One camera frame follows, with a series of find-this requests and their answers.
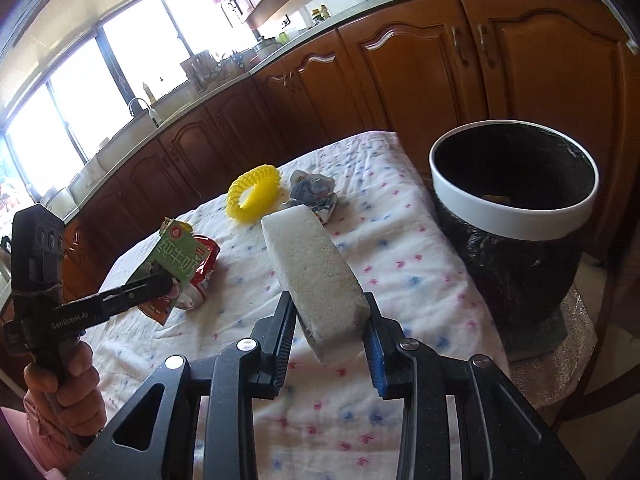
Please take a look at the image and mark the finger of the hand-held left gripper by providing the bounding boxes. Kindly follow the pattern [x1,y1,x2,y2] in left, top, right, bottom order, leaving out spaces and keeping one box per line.
[101,274,174,318]

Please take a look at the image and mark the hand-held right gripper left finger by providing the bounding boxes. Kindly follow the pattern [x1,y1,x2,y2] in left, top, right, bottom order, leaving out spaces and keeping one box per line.
[67,290,299,480]

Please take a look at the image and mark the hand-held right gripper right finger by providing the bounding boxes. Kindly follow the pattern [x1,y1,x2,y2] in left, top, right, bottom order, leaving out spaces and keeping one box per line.
[362,292,586,480]

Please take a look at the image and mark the green milk carton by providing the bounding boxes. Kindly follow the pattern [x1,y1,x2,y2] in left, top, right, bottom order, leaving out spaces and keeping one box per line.
[131,217,211,322]

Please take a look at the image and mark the white foam fruit net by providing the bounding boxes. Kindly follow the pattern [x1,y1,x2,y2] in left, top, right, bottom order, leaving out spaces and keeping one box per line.
[261,205,372,365]

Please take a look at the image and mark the black bin with white rim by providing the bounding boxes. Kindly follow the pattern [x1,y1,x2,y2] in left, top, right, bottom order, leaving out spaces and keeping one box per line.
[429,120,599,356]

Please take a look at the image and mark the person's left forearm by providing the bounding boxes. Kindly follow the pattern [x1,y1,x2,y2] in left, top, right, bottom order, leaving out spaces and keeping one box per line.
[0,395,106,480]

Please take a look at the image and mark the person's left hand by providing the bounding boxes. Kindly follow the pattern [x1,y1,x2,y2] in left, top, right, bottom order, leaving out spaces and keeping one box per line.
[22,339,107,455]

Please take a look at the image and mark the red crumpled snack wrapper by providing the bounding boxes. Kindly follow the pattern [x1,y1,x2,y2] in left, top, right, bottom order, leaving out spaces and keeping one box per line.
[170,234,222,311]

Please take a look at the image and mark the white floral printed tablecloth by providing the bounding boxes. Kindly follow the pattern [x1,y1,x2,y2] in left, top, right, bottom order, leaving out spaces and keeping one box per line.
[92,130,511,480]

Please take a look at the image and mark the crumpled grey printed paper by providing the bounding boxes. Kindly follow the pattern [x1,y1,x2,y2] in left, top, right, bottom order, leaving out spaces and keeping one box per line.
[281,169,351,223]

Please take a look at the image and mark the yellow foam fruit net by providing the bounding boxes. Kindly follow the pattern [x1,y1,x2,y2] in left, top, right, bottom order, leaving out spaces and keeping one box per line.
[226,164,282,223]

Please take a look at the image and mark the kitchen window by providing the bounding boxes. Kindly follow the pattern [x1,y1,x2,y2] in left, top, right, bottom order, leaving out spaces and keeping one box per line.
[0,0,261,196]

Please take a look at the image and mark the curved metal faucet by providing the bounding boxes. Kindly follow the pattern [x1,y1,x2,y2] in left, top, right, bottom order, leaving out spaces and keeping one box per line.
[127,97,162,128]

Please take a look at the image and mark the plastic wrapped stool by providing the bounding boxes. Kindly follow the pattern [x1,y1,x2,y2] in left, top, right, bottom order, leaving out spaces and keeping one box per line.
[505,285,601,406]

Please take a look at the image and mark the metal utensil rack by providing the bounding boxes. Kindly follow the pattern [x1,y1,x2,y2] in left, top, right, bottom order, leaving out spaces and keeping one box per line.
[180,50,221,92]

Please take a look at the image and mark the white lidded pot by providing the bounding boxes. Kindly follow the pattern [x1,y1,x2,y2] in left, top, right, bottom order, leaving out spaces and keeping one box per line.
[251,36,281,61]

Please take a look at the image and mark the wooden base cabinets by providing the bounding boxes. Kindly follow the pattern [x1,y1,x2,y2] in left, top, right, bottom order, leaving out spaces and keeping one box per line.
[55,0,633,291]

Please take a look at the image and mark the light stone kitchen countertop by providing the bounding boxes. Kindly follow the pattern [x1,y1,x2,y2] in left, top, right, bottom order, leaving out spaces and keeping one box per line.
[62,0,621,221]

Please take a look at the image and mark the blue wall poster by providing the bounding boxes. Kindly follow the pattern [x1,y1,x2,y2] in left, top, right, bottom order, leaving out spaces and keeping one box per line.
[0,135,38,226]

